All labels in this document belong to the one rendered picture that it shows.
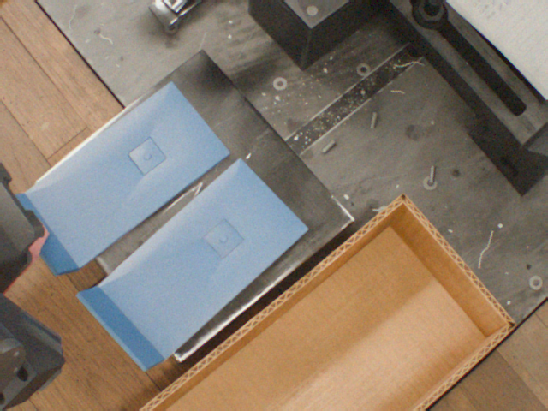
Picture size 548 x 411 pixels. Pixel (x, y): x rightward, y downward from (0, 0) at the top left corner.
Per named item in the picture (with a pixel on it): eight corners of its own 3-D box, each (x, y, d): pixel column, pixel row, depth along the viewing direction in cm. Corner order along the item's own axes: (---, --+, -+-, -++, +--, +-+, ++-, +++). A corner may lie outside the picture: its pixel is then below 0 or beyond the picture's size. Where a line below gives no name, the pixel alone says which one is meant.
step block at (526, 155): (467, 134, 85) (491, 93, 76) (492, 111, 85) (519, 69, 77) (521, 197, 84) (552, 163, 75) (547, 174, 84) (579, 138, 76)
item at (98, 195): (7, 208, 80) (-1, 198, 77) (171, 83, 83) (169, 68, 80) (61, 284, 78) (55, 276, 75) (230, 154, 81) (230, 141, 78)
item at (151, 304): (80, 302, 78) (74, 294, 75) (240, 159, 81) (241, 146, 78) (146, 376, 77) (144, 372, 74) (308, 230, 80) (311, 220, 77)
